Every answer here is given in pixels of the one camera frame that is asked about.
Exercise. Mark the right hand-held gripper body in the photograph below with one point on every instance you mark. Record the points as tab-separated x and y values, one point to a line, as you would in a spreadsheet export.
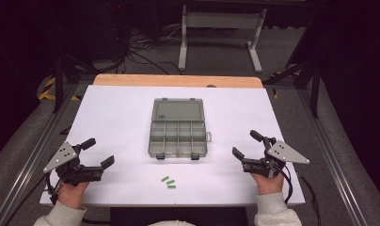
280	155

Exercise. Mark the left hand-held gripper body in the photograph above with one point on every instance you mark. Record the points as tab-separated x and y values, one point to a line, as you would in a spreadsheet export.
69	171

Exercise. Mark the green plastic wall plug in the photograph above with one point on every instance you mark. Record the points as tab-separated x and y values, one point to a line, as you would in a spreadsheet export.
171	187
165	178
170	182

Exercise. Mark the clear plastic compartment box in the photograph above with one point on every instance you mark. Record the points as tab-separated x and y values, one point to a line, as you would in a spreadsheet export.
177	128

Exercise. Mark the person's left hand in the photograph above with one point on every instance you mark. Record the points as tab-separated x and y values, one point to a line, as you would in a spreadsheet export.
70	194

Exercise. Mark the person's right hand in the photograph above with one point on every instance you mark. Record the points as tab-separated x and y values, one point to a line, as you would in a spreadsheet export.
269	185

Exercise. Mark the yellow black floor tape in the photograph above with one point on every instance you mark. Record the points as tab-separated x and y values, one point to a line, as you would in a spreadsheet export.
275	93
47	91

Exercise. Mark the black tripod stand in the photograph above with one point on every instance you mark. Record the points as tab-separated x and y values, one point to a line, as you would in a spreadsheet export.
314	78
58	81

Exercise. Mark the person's black pants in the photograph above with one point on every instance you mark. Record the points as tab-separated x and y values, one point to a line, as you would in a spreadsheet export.
178	217

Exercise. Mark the person's grey sweater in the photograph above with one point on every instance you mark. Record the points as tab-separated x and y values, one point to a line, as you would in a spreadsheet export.
170	223

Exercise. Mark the wooden table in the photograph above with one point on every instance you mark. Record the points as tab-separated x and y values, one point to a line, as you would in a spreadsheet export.
178	81

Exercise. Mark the white metal stand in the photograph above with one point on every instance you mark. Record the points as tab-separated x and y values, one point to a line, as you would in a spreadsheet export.
222	22

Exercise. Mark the aluminium floor rail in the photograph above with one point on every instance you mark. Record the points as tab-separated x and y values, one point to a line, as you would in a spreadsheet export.
31	164
332	150

